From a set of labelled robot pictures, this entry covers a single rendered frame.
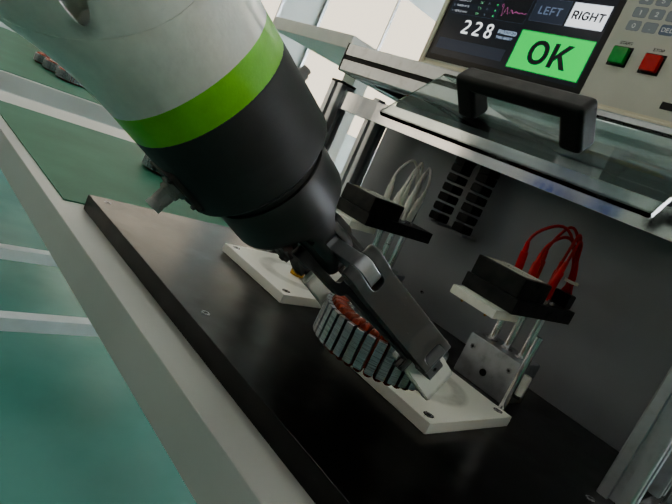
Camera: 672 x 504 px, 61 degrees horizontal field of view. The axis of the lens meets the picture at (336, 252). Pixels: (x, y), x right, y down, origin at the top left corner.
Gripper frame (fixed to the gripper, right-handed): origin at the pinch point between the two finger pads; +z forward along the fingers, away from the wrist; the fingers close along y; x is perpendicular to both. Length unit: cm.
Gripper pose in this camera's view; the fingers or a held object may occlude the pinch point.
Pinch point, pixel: (380, 334)
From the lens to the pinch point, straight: 47.9
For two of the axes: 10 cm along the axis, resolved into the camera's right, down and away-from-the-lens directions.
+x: 7.0, -6.9, 1.8
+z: 4.0, 5.9, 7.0
